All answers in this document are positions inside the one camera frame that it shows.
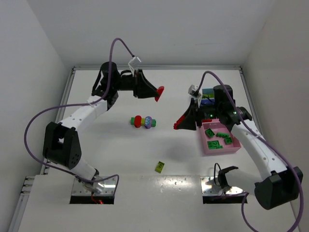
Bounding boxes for red round cap piece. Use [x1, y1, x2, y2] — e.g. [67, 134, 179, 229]
[154, 86, 165, 102]

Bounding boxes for red round lego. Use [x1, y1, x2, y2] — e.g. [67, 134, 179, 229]
[134, 115, 142, 128]
[173, 115, 193, 130]

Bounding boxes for green lego plate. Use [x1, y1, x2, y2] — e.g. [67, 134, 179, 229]
[216, 132, 230, 138]

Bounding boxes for green base plate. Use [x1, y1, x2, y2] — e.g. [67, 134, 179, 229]
[130, 117, 156, 127]

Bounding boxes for large green plate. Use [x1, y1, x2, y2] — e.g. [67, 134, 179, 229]
[207, 140, 223, 150]

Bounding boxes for yellow-green lego brick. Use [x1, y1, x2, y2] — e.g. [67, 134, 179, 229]
[155, 161, 165, 174]

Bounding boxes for purple paw lego piece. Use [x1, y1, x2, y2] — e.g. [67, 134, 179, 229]
[144, 116, 153, 129]

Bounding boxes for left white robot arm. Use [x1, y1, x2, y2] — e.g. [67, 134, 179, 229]
[43, 62, 164, 183]

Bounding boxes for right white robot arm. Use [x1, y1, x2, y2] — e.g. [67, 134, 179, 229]
[174, 85, 303, 210]

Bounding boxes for small pink container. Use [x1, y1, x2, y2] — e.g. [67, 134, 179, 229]
[198, 119, 212, 126]

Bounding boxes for green square lego in bin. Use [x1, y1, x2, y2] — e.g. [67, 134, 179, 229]
[224, 137, 233, 145]

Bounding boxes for large pink container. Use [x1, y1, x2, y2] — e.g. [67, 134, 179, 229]
[199, 119, 241, 156]

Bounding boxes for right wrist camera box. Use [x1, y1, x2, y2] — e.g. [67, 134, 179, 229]
[188, 85, 202, 106]

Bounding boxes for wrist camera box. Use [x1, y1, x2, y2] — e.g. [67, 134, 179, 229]
[128, 56, 141, 73]
[188, 85, 202, 106]

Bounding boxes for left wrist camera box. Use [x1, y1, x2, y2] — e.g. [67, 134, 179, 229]
[128, 56, 141, 73]

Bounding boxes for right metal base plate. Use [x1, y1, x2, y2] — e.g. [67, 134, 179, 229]
[200, 176, 246, 197]

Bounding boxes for metal base plate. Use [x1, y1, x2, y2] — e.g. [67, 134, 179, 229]
[71, 177, 117, 197]
[200, 176, 246, 197]

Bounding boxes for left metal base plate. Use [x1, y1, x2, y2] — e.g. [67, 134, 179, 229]
[71, 177, 117, 197]

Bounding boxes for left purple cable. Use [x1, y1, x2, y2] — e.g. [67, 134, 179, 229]
[24, 38, 136, 194]

